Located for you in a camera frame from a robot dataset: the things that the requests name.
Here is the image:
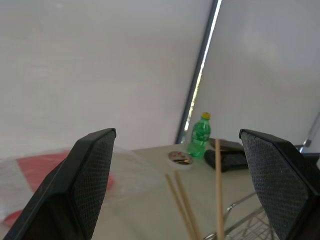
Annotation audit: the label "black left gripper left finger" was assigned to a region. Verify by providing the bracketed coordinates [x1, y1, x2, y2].
[2, 128, 117, 240]

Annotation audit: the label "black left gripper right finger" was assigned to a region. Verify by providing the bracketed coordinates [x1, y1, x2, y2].
[238, 128, 320, 240]

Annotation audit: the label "small white round dish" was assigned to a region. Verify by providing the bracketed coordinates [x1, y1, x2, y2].
[167, 150, 194, 171]

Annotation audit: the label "silver wire basket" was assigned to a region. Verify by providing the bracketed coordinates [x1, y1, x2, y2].
[202, 191, 287, 240]

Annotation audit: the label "dark window frame post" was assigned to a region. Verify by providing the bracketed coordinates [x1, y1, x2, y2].
[175, 0, 223, 145]

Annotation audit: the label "clear plastic bag red contents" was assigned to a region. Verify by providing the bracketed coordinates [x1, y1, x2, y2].
[0, 146, 156, 228]

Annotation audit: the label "dark flat wallet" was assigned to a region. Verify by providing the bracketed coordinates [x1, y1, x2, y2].
[208, 138, 245, 153]

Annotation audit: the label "wooden chopstick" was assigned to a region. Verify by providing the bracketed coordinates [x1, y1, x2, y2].
[164, 173, 196, 240]
[214, 138, 225, 240]
[174, 170, 203, 240]

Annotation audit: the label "black pouch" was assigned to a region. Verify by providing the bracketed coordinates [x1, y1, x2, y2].
[203, 149, 250, 173]

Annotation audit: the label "green plastic bottle yellow cap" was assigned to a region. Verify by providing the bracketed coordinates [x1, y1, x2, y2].
[187, 112, 212, 159]

